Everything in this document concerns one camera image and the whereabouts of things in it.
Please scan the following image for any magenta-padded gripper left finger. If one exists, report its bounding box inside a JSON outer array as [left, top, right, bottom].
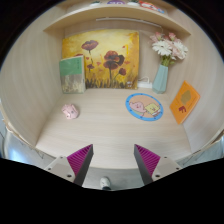
[[44, 143, 95, 187]]

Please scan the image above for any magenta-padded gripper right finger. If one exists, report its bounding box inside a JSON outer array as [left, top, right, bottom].
[[133, 143, 183, 186]]

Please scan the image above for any pink computer mouse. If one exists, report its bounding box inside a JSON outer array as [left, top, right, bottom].
[[61, 103, 80, 120]]

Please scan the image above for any round blue cartoon mouse pad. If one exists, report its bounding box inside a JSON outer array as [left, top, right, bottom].
[[125, 92, 165, 122]]

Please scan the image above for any white power strip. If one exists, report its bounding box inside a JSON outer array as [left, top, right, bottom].
[[137, 80, 154, 90]]

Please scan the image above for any green and beige book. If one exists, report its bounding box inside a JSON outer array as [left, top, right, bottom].
[[59, 54, 87, 95]]

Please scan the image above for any yellow poppy flower painting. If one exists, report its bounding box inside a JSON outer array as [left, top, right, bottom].
[[61, 29, 140, 90]]

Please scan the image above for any pink and white flower bouquet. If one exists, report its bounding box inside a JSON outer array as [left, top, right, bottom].
[[148, 31, 189, 67]]

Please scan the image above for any white light bar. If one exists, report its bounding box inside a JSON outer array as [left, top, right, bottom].
[[95, 17, 164, 30]]

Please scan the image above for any light wooden shelf board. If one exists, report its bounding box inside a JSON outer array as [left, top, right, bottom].
[[43, 3, 192, 38]]

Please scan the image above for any white power cable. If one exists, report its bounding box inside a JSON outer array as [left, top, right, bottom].
[[137, 76, 153, 84]]

